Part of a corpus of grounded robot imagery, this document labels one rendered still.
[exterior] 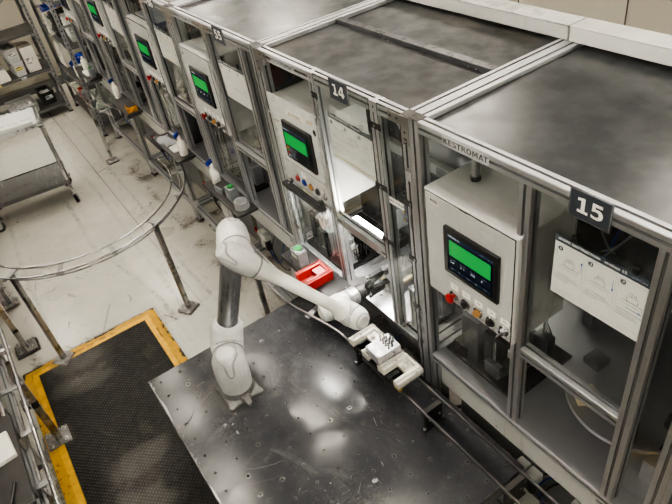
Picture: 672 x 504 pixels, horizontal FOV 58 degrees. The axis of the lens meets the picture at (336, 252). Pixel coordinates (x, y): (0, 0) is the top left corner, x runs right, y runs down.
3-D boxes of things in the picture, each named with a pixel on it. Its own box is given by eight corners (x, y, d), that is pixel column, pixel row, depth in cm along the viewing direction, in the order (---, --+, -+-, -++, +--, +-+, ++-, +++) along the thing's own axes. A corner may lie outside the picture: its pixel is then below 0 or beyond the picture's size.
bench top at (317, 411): (150, 386, 307) (148, 381, 305) (320, 289, 347) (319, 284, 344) (306, 654, 204) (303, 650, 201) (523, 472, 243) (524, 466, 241)
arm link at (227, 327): (211, 368, 293) (206, 337, 310) (244, 365, 297) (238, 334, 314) (217, 236, 250) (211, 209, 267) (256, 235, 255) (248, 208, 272)
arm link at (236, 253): (265, 263, 249) (260, 244, 260) (229, 245, 239) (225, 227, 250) (247, 285, 253) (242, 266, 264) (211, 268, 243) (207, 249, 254)
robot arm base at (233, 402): (235, 418, 280) (232, 410, 276) (214, 389, 295) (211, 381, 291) (268, 396, 286) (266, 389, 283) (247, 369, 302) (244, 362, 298)
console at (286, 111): (281, 177, 307) (261, 93, 279) (326, 155, 318) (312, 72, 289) (326, 210, 278) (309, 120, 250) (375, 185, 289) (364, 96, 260)
